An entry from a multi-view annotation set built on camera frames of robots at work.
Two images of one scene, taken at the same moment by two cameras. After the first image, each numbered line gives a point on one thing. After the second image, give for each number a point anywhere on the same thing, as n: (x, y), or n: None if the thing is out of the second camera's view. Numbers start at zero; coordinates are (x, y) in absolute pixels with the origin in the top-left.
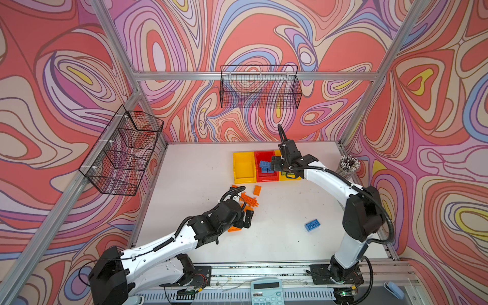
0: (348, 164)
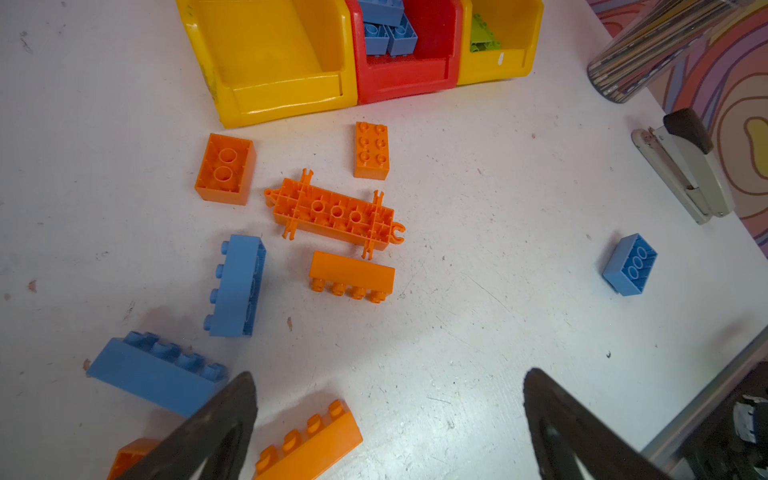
0: (659, 37)
